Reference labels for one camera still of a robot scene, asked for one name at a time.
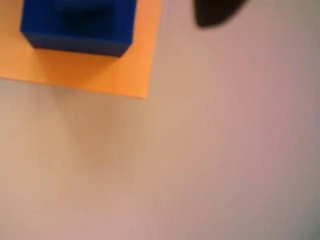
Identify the large blue cube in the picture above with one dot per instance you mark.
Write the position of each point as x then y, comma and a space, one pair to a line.
75, 42

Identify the orange paper square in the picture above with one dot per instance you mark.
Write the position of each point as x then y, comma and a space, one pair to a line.
100, 72

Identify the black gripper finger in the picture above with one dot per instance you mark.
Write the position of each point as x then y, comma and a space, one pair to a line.
215, 12

